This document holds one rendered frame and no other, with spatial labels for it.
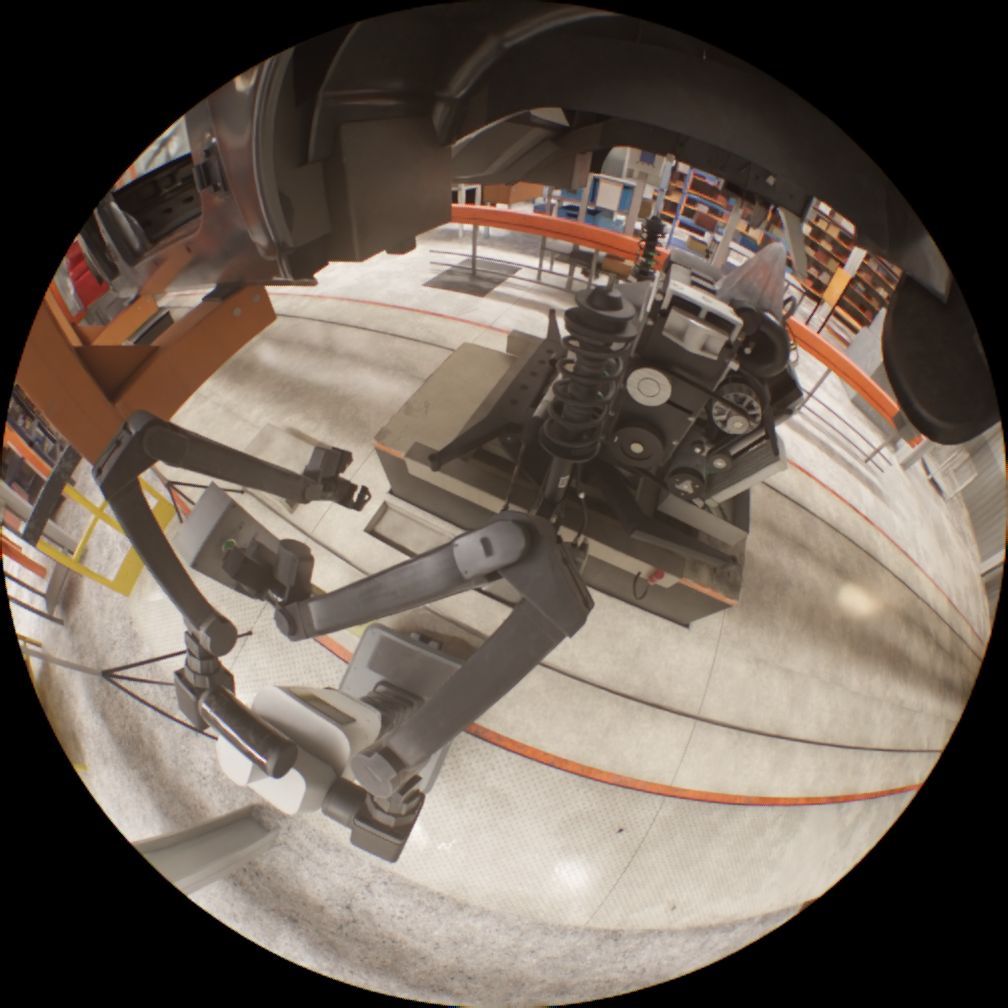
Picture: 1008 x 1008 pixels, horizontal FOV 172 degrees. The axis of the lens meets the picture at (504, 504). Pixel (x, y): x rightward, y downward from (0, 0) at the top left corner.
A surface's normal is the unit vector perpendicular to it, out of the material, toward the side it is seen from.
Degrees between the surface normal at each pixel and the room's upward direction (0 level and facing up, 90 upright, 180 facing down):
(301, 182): 95
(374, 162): 90
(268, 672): 0
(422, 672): 0
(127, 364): 90
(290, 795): 0
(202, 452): 92
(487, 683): 33
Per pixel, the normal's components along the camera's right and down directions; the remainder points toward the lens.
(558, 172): -0.43, 0.78
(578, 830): 0.06, -0.48
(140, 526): 0.92, 0.36
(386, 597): -0.34, -0.04
